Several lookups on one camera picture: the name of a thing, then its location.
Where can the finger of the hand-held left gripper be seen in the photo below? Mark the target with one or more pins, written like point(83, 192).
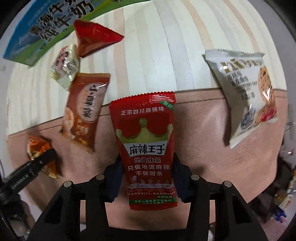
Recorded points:
point(27, 171)

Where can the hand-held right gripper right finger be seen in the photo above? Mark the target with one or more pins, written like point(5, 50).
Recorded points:
point(181, 180)

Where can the red triangular snack packet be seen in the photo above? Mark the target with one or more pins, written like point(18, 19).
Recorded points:
point(92, 37)

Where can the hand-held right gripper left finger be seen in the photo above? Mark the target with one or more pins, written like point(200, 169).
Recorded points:
point(118, 183)

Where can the brown snack packet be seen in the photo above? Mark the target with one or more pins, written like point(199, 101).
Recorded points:
point(83, 109)

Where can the orange snack packet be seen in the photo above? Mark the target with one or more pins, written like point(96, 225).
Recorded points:
point(38, 146)

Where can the red crown-print snack packet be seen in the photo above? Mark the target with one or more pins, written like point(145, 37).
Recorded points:
point(143, 129)

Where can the colourful floor clutter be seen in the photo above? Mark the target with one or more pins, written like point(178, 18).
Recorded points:
point(288, 194)

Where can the small grey snack packet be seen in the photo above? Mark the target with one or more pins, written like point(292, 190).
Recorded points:
point(64, 64)

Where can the white snack packet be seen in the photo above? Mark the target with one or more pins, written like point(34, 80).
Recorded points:
point(240, 92)

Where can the cat-print pink striped blanket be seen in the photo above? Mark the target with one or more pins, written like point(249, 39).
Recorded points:
point(161, 46)

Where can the cardboard box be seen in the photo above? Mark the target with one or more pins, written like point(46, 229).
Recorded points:
point(34, 34)

